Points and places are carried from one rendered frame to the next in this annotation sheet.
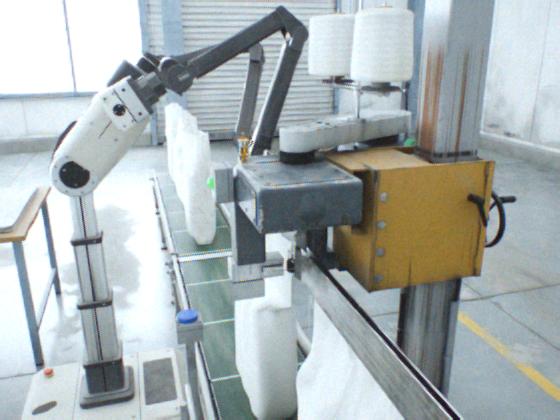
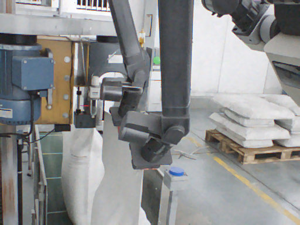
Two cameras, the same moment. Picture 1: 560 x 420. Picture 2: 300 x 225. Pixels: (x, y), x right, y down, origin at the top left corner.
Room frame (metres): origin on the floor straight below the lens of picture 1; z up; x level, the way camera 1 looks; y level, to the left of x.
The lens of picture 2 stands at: (2.62, 0.03, 1.44)
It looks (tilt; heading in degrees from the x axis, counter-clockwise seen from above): 15 degrees down; 175
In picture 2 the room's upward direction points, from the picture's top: 5 degrees clockwise
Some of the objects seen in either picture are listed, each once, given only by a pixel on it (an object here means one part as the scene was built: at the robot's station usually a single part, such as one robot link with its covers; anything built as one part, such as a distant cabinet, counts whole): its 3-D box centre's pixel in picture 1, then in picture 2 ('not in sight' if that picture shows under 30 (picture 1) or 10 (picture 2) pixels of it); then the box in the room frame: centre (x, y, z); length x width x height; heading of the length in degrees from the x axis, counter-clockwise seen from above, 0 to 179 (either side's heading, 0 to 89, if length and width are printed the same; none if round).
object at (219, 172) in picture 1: (221, 182); (153, 58); (1.20, 0.14, 1.29); 0.08 x 0.05 x 0.09; 16
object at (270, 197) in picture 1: (291, 217); (110, 70); (1.14, -0.03, 1.21); 0.30 x 0.25 x 0.30; 16
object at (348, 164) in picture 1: (341, 190); (77, 60); (1.22, -0.16, 1.26); 0.22 x 0.05 x 0.16; 16
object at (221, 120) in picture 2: not in sight; (238, 120); (-1.51, 1.49, 0.32); 0.67 x 0.42 x 0.14; 110
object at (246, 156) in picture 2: not in sight; (263, 142); (-1.42, 1.83, 0.07); 1.20 x 0.82 x 0.14; 108
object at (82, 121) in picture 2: (318, 258); (84, 119); (1.29, -0.11, 1.04); 0.08 x 0.06 x 0.05; 106
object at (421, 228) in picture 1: (408, 211); (25, 77); (1.26, -0.35, 1.18); 0.34 x 0.25 x 0.31; 106
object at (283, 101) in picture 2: not in sight; (290, 105); (-1.53, 2.14, 0.56); 0.67 x 0.43 x 0.15; 16
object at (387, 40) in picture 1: (382, 45); not in sight; (1.20, -0.24, 1.61); 0.15 x 0.14 x 0.17; 16
